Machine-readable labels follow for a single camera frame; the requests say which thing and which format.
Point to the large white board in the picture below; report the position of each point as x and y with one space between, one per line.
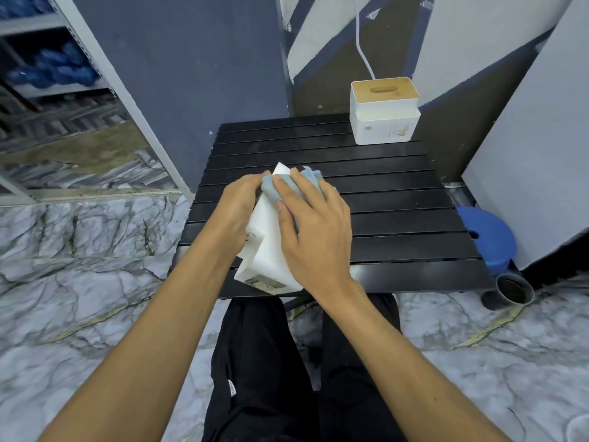
538 156

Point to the person's black trousers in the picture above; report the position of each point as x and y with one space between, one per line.
267 377

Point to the person's left forearm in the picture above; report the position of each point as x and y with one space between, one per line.
156 340

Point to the pile of blue bags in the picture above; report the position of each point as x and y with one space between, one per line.
55 68

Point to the person's left hand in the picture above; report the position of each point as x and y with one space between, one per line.
234 211

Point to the grey metal shelf rack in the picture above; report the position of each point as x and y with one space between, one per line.
133 110

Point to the white tissue box wooden lid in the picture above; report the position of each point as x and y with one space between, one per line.
384 119

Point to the person's left fingers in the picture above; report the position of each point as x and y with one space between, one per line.
257 181

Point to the blue plastic stool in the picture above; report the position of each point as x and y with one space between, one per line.
490 239

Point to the person's right thumb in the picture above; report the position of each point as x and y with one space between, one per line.
284 223

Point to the white plastic box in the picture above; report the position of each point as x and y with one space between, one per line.
269 253

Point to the person's right middle finger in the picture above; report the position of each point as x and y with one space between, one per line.
308 184

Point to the grey pipe piece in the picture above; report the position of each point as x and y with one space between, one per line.
510 292

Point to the person's right forearm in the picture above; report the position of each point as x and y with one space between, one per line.
395 363

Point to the person's right hand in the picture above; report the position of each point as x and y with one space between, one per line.
322 243

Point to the blue cleaning cloth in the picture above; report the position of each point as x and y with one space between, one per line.
278 191

